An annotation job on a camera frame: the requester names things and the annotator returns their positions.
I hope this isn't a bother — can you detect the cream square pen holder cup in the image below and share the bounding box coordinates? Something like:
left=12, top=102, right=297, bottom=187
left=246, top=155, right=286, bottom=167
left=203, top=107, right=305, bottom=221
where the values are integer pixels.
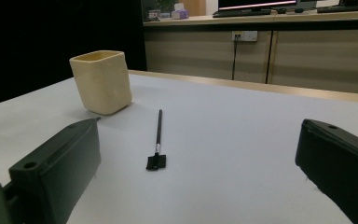
left=69, top=49, right=133, bottom=116

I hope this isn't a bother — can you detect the white wall socket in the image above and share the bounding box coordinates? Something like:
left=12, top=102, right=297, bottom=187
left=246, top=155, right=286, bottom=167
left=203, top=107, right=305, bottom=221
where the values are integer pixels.
left=231, top=30, right=258, bottom=43

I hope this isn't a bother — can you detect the white table mat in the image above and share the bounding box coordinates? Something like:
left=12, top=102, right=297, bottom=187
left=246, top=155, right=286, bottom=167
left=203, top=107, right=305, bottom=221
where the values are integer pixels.
left=0, top=74, right=358, bottom=224

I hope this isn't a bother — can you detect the purple tissue box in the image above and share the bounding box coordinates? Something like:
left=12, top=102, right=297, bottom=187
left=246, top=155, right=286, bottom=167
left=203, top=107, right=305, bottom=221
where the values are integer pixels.
left=171, top=3, right=190, bottom=21

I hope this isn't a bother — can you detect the green potted plant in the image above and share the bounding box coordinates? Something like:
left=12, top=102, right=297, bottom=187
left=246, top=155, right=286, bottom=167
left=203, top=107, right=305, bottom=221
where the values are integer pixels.
left=143, top=0, right=180, bottom=15

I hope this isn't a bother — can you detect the black brush pen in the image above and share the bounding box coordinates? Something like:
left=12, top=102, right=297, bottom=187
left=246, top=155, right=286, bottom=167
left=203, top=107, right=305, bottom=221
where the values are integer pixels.
left=145, top=108, right=167, bottom=171

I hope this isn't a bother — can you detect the black curtain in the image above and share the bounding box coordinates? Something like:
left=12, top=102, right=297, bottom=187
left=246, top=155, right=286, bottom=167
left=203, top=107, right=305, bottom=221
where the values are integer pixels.
left=0, top=0, right=147, bottom=108

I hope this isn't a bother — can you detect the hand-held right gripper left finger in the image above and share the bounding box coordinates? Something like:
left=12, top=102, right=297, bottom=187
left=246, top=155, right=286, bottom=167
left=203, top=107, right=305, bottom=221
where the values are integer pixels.
left=3, top=116, right=102, bottom=224

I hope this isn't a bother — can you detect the black power cable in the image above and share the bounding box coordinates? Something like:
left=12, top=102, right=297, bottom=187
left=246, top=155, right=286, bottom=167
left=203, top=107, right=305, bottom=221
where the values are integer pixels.
left=231, top=35, right=241, bottom=81

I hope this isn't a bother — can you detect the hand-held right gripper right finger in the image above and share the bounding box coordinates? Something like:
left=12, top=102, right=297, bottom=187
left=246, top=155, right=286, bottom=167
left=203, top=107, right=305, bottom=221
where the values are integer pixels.
left=295, top=119, right=358, bottom=224

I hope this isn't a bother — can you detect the black keyboard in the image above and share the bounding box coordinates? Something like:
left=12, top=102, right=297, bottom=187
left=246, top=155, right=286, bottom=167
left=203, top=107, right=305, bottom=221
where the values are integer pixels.
left=316, top=3, right=358, bottom=14

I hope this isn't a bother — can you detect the black computer monitor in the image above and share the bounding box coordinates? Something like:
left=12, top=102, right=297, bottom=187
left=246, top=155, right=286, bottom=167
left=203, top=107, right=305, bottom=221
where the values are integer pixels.
left=213, top=0, right=299, bottom=18

